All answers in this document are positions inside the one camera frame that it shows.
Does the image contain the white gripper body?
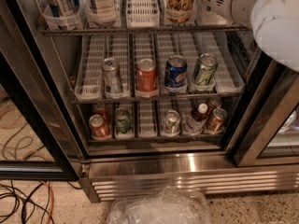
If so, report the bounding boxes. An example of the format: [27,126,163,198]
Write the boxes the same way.
[209,0,258,27]

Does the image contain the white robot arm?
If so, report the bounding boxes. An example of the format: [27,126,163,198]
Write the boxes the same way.
[202,0,299,72]

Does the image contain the gold tall can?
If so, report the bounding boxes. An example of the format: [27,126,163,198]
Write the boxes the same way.
[166,0,194,23]

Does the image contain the empty white tray top shelf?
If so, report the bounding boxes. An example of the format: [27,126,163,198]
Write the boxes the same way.
[126,0,160,28]

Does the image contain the empty white tray shelf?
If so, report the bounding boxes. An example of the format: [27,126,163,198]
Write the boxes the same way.
[126,0,160,28]
[138,101,157,138]

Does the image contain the green can middle shelf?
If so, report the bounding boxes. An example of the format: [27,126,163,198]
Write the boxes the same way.
[192,53,218,86]

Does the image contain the green can shelf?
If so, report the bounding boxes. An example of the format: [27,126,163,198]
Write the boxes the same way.
[192,53,218,86]
[115,107,131,133]

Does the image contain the blue pepsi can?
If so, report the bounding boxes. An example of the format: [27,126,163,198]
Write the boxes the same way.
[164,54,187,88]

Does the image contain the brown can bottom rear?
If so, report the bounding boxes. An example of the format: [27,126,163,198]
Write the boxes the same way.
[206,96,222,112]

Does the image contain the brown can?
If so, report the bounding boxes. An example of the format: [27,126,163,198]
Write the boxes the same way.
[206,96,222,112]
[206,108,227,132]

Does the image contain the red soda can middle shelf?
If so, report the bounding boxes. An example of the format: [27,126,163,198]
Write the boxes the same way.
[136,59,158,92]

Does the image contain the brown can bottom front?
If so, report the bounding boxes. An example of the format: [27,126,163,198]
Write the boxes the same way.
[206,108,227,132]

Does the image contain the stainless steel display fridge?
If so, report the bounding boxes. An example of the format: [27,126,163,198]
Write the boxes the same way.
[0,0,299,203]

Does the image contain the silver can middle shelf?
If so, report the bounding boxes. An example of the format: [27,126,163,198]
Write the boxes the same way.
[101,58,123,93]

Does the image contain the white green can bottom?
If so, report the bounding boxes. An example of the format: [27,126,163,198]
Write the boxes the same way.
[162,110,180,133]

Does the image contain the green can bottom shelf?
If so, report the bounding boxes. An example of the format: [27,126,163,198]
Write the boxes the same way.
[115,107,131,133]

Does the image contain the empty white tray bottom shelf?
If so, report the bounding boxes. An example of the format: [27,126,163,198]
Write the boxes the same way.
[138,101,157,138]

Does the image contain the red can bottom rear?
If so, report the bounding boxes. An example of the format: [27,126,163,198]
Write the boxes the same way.
[93,103,110,121]

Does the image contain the red can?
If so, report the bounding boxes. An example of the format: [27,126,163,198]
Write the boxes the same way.
[89,114,110,138]
[93,103,110,121]

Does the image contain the red can bottom front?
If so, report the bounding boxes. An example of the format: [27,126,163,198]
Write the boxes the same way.
[89,114,110,138]

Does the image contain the brown bottle white cap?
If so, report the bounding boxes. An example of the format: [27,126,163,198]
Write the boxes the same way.
[184,104,208,133]

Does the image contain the right sliding glass door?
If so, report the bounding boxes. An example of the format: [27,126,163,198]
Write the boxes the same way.
[234,68,299,166]

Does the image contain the sliding glass door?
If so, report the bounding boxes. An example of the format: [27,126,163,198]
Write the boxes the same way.
[234,68,299,166]
[0,0,84,181]

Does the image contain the empty white tray middle left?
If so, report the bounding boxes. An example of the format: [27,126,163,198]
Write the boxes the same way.
[74,35,106,102]

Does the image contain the clear plastic bag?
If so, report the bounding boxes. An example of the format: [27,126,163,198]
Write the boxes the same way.
[106,187,212,224]

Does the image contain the left sliding glass door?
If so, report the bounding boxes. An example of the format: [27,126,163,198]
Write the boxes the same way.
[0,0,84,181]

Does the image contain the top wire shelf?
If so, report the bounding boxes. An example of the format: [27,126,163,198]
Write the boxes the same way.
[39,25,249,36]

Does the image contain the wire shelf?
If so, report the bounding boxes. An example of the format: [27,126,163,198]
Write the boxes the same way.
[39,25,249,36]
[72,92,242,105]

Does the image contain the middle wire shelf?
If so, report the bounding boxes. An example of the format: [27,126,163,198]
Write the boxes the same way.
[72,92,242,105]

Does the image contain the orange floor cable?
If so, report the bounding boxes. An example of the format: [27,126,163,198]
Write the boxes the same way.
[40,180,56,224]

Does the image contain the black floor cables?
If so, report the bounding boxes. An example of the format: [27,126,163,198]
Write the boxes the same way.
[0,180,82,224]

